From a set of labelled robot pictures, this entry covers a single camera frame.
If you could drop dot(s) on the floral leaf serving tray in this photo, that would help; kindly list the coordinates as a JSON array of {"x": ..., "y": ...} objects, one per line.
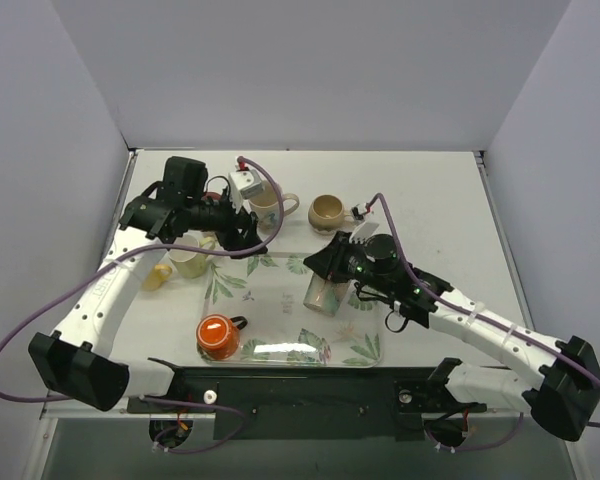
[{"x": 269, "y": 292}]

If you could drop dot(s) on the lime green mug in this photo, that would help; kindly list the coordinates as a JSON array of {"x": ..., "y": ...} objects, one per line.
[{"x": 189, "y": 264}]

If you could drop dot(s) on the cream coral pattern mug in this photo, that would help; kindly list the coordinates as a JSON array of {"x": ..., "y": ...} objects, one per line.
[{"x": 324, "y": 296}]

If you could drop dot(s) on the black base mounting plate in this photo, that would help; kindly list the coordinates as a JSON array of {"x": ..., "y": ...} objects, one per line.
[{"x": 273, "y": 423}]

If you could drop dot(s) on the orange mug black handle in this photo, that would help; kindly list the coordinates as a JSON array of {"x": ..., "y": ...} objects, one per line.
[{"x": 218, "y": 336}]

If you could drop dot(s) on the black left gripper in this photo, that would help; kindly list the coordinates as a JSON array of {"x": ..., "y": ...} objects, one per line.
[{"x": 241, "y": 228}]

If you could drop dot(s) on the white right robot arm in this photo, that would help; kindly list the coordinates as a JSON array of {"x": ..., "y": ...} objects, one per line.
[{"x": 556, "y": 382}]

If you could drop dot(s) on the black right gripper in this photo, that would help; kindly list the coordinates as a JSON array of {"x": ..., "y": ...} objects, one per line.
[{"x": 335, "y": 262}]

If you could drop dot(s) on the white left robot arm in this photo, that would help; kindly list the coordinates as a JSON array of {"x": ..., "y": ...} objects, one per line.
[{"x": 75, "y": 359}]

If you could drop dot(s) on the beige round teapot mug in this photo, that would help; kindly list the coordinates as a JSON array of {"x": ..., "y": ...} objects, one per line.
[{"x": 327, "y": 214}]

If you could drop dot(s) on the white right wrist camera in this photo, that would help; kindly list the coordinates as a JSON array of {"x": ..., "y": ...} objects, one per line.
[{"x": 363, "y": 232}]

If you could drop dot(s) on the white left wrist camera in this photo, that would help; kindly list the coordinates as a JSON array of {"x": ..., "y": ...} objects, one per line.
[{"x": 244, "y": 185}]

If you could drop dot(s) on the yellow mug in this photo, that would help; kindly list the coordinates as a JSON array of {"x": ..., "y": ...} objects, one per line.
[{"x": 159, "y": 274}]

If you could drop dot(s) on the cream floral mug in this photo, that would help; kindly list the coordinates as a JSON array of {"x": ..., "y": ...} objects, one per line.
[{"x": 270, "y": 211}]

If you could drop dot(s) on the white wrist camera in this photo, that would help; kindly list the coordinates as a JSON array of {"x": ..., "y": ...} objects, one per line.
[
  {"x": 244, "y": 185},
  {"x": 363, "y": 232}
]

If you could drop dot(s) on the aluminium frame rail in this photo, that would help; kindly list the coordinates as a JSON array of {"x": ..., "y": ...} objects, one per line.
[{"x": 50, "y": 410}]

